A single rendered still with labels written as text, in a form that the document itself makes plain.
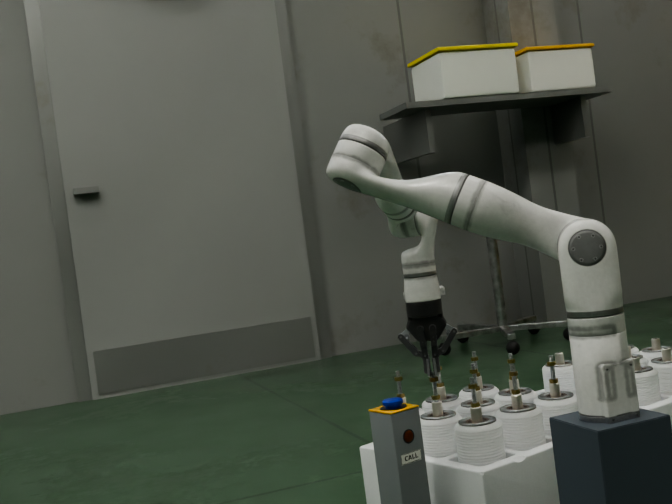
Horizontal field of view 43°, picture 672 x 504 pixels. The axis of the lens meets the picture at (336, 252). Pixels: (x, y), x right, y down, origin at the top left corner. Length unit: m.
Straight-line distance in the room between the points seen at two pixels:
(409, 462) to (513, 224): 0.50
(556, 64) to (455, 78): 0.61
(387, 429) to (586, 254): 0.51
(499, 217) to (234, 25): 3.40
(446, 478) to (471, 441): 0.09
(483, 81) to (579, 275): 3.11
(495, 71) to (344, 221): 1.14
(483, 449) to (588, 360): 0.37
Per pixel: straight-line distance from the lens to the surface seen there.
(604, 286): 1.45
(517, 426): 1.82
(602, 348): 1.46
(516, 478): 1.76
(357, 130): 1.52
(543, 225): 1.51
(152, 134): 4.54
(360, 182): 1.50
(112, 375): 4.49
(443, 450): 1.83
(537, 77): 4.68
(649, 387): 2.13
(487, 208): 1.46
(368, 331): 4.83
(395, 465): 1.67
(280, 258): 4.61
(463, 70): 4.46
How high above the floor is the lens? 0.66
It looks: 1 degrees down
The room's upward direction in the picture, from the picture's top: 7 degrees counter-clockwise
